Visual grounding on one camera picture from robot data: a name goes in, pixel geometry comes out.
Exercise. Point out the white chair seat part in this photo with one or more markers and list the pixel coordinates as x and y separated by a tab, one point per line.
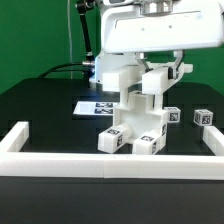
143	113

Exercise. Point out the black jointed camera mount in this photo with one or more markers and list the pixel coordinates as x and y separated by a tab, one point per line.
83	6

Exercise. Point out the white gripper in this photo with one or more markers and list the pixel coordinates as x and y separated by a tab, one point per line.
190	25

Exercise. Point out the white tag sheet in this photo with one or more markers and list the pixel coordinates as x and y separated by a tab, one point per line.
94	108

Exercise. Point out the white chair back frame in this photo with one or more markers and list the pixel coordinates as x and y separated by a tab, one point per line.
154	82

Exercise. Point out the white U-shaped fence frame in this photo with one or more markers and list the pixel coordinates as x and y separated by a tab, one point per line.
15	162

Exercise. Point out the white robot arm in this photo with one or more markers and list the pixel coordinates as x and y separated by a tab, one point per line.
105	62

